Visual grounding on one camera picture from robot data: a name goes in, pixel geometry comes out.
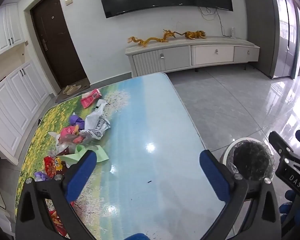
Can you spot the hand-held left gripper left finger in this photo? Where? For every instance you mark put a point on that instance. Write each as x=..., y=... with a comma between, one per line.
x=82, y=172

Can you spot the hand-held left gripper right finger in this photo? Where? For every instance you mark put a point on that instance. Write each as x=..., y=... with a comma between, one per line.
x=212, y=172

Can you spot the white trash bin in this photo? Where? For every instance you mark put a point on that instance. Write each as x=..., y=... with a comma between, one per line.
x=226, y=155

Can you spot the green paper sheet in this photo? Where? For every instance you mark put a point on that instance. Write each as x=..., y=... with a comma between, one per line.
x=97, y=155

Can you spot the black bin liner bag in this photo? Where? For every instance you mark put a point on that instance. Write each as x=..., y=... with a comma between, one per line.
x=250, y=160

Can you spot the pink snack packet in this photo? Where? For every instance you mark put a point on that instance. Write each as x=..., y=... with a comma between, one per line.
x=67, y=133

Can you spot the person's right hand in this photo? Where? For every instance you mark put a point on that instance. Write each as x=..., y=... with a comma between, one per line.
x=288, y=208

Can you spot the red snack packet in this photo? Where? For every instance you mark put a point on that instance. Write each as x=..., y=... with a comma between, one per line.
x=51, y=166

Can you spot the clear plastic wrapper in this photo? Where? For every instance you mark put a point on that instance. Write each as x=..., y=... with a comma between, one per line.
x=62, y=146

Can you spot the small purple wrapper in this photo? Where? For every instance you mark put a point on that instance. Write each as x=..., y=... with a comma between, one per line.
x=41, y=176

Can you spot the white printed plastic bag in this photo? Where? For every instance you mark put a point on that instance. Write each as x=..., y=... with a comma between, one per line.
x=97, y=127

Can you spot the large purple wrapper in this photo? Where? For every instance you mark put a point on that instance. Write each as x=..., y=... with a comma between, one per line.
x=76, y=120

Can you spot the red patterned packet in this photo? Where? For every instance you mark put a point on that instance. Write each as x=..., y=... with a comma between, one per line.
x=57, y=223

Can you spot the pink carton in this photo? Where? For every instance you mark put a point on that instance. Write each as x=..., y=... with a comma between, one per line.
x=90, y=98

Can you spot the brown door mat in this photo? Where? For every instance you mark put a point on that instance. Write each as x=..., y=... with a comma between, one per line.
x=62, y=98

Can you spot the landscape print table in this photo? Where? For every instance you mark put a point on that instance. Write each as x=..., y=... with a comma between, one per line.
x=152, y=120

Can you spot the tan slipper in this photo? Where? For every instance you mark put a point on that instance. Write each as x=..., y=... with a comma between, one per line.
x=75, y=88
x=66, y=90

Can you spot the white lower cabinet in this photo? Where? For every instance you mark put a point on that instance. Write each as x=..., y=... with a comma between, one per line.
x=12, y=97

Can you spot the grey refrigerator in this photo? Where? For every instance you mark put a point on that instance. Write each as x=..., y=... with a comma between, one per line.
x=285, y=30

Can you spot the white power strip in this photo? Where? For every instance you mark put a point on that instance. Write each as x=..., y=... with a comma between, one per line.
x=233, y=32

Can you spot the white television stand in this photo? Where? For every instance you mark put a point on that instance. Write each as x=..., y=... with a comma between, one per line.
x=177, y=55

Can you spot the dark brown door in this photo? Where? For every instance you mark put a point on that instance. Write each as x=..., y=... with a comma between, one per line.
x=57, y=42

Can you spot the golden tiger figurine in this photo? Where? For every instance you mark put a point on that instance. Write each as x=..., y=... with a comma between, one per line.
x=192, y=35

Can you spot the golden dragon figurine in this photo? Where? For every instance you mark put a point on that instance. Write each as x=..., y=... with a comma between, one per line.
x=152, y=40

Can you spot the white upper wall cabinet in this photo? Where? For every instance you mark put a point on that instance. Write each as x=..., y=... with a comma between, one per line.
x=7, y=27

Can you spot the beige wall switch panel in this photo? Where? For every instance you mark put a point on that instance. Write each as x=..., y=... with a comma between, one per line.
x=69, y=1

